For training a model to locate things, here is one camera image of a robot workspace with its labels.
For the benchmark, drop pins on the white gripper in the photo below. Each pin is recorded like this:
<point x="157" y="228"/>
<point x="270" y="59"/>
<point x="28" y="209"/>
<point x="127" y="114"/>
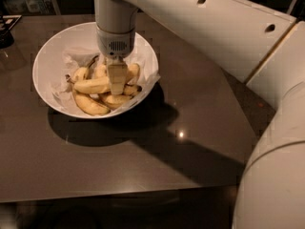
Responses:
<point x="115" y="44"/>

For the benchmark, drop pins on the long yellow banana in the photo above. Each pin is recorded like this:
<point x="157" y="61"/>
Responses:
<point x="102" y="85"/>

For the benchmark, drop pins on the front left yellow banana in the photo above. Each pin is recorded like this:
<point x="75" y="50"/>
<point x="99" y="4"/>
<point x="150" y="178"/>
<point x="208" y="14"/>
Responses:
<point x="88" y="105"/>

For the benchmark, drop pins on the back middle yellow banana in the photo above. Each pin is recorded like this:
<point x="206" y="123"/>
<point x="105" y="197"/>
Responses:
<point x="100" y="69"/>

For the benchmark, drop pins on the shelf with bottles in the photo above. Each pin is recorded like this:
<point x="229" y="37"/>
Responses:
<point x="29" y="7"/>

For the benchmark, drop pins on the front middle yellow banana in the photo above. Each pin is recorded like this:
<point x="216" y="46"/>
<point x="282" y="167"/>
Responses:
<point x="114" y="101"/>

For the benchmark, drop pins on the back left yellow banana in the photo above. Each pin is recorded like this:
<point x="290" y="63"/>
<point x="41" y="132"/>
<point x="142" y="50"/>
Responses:
<point x="83" y="72"/>

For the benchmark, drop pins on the dark object on table corner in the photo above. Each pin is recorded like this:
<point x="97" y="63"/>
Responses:
<point x="7" y="22"/>

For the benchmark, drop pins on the white bowl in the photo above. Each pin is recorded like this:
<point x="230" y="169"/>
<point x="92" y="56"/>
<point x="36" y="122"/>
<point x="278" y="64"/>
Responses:
<point x="73" y="47"/>

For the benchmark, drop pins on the small right yellow banana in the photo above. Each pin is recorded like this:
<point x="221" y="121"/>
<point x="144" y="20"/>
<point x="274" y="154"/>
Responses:
<point x="132" y="90"/>

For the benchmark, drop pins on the white paper liner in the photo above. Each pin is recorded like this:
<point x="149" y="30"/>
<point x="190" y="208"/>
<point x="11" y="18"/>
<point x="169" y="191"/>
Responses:
<point x="86" y="87"/>

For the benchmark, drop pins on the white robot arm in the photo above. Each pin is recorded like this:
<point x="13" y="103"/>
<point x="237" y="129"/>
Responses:
<point x="264" y="49"/>

